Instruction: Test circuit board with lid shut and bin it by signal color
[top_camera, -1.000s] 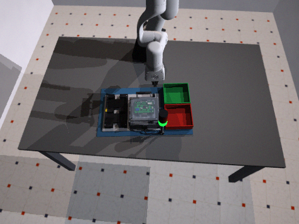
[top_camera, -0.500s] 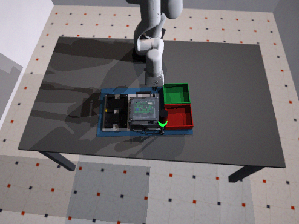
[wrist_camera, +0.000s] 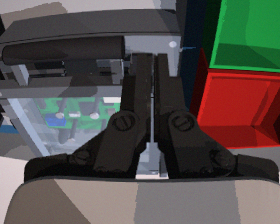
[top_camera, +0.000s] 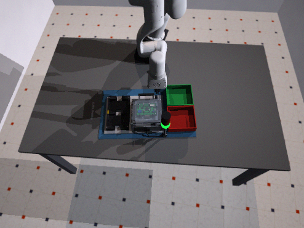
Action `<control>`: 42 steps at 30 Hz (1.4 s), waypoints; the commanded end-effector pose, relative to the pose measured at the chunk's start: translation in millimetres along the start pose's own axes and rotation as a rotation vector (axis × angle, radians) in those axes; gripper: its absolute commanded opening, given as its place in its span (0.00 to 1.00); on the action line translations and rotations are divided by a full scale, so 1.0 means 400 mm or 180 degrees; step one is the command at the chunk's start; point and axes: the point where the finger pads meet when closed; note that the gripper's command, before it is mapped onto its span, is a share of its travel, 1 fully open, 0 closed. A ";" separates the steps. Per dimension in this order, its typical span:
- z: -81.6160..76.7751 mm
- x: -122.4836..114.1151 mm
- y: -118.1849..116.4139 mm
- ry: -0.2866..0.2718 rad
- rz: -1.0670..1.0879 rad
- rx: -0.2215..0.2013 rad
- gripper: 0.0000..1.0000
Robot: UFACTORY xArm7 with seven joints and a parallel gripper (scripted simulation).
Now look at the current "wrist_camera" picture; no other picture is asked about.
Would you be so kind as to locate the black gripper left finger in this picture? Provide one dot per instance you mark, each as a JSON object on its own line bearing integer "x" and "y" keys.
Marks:
{"x": 114, "y": 152}

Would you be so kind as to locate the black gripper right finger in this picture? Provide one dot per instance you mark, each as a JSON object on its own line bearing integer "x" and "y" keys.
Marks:
{"x": 196, "y": 154}

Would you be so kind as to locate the red open-top bin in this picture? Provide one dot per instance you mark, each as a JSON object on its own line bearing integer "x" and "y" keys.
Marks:
{"x": 242, "y": 107}

